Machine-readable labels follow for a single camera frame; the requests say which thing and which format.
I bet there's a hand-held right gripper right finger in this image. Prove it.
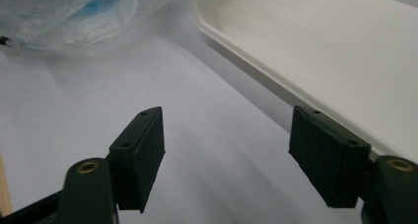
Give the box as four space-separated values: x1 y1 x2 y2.
288 105 418 224

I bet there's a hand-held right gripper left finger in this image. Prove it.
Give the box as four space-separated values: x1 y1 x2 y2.
56 106 166 224

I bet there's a white plastic tray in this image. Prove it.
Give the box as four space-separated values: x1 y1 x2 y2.
192 0 418 165

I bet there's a clear plastic bag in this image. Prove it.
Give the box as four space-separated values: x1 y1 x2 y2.
0 0 188 51

